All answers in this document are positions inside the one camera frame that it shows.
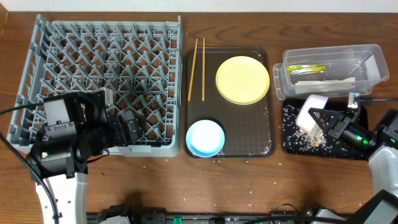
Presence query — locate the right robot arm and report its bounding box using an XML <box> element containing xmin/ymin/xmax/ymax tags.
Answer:
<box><xmin>308</xmin><ymin>108</ymin><xmax>397</xmax><ymax>223</ymax></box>

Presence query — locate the clear plastic waste bin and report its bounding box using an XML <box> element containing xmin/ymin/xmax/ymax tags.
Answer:
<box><xmin>273</xmin><ymin>44</ymin><xmax>390</xmax><ymax>100</ymax></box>

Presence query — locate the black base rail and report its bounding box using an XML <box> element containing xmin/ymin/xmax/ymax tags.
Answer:
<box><xmin>86</xmin><ymin>203</ymin><xmax>368</xmax><ymax>224</ymax></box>

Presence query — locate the dark brown serving tray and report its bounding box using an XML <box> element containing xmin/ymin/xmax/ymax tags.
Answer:
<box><xmin>184</xmin><ymin>46</ymin><xmax>276</xmax><ymax>158</ymax></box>

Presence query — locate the yellow round plate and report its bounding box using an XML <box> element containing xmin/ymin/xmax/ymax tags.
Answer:
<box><xmin>215</xmin><ymin>55</ymin><xmax>271</xmax><ymax>105</ymax></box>

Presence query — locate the white bowl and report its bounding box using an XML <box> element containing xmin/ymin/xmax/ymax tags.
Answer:
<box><xmin>295</xmin><ymin>94</ymin><xmax>330</xmax><ymax>134</ymax></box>

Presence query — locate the wooden chopstick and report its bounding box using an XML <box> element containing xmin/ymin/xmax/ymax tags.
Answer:
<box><xmin>201</xmin><ymin>38</ymin><xmax>206</xmax><ymax>101</ymax></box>
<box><xmin>188</xmin><ymin>38</ymin><xmax>198</xmax><ymax>101</ymax></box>

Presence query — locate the spilled rice food waste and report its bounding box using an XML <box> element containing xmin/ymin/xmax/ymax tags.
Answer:
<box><xmin>283</xmin><ymin>104</ymin><xmax>352</xmax><ymax>156</ymax></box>

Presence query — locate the black waste tray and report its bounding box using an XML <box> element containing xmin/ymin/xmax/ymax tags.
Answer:
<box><xmin>281</xmin><ymin>97</ymin><xmax>374</xmax><ymax>161</ymax></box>

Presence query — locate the grey plastic dishwasher rack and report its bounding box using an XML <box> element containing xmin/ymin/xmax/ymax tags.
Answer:
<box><xmin>7</xmin><ymin>16</ymin><xmax>183</xmax><ymax>157</ymax></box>

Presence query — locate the light blue bowl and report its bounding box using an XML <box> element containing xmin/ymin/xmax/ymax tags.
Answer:
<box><xmin>185</xmin><ymin>119</ymin><xmax>225</xmax><ymax>158</ymax></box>

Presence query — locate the white napkin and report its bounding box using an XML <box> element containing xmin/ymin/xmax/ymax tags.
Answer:
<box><xmin>295</xmin><ymin>77</ymin><xmax>356</xmax><ymax>94</ymax></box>

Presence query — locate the green orange snack wrapper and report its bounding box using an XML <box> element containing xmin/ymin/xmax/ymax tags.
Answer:
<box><xmin>289</xmin><ymin>65</ymin><xmax>327</xmax><ymax>75</ymax></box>

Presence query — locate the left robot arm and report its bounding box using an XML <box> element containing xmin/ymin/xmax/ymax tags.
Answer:
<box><xmin>27</xmin><ymin>88</ymin><xmax>146</xmax><ymax>223</ymax></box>

